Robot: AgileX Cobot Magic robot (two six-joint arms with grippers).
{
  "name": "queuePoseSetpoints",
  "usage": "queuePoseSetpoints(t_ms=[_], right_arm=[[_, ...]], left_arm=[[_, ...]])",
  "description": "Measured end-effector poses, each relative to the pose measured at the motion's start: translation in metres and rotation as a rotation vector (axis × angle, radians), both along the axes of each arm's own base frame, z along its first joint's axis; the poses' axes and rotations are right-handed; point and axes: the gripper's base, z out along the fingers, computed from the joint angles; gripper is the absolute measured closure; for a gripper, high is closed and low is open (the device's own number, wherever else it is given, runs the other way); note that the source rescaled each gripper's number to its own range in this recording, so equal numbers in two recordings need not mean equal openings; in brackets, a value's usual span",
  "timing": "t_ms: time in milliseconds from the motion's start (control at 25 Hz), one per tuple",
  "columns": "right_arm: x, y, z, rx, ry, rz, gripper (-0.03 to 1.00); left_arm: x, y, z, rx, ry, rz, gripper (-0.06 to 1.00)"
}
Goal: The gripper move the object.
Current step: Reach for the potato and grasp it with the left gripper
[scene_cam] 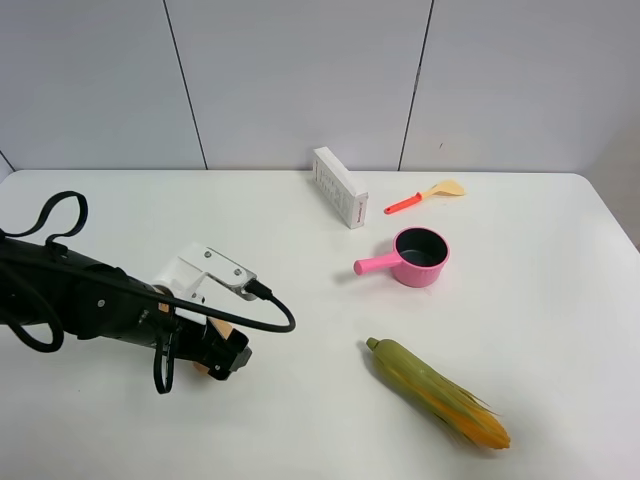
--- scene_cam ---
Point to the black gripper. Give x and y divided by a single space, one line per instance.
176 338

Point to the orange handled beige spatula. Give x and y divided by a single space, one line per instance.
444 188

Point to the white cardboard box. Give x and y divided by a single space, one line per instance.
340 187

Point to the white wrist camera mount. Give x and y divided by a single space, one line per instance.
196 264

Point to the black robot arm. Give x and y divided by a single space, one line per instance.
48 291

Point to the tan potato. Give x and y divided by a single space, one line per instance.
224 329

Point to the pink toy saucepan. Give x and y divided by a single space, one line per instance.
417 258

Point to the corn cob with husk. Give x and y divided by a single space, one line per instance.
460 411

